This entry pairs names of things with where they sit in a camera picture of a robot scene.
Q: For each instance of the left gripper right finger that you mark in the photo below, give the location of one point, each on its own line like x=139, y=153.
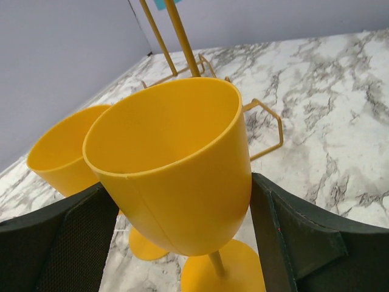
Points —
x=303, y=247

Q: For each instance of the yellow wine glass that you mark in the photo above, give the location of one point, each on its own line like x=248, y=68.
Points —
x=57, y=157
x=174, y=157

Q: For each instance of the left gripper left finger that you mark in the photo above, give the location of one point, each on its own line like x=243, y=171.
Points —
x=60, y=247

